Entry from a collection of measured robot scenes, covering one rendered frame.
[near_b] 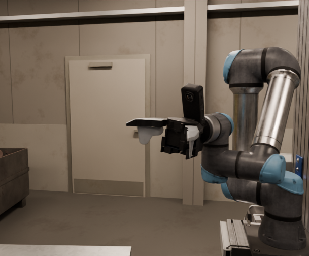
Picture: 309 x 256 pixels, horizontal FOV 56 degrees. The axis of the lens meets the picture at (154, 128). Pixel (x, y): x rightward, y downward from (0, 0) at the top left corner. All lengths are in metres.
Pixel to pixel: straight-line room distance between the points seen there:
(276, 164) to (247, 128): 0.31
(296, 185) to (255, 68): 0.39
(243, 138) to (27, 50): 4.53
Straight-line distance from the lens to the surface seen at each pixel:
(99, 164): 4.71
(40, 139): 5.12
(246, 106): 1.04
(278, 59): 1.00
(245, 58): 1.03
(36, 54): 5.15
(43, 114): 5.06
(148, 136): 0.66
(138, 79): 4.42
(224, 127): 0.80
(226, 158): 0.80
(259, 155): 0.78
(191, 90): 0.65
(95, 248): 1.00
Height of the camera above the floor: 1.51
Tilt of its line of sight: 6 degrees down
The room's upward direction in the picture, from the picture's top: straight up
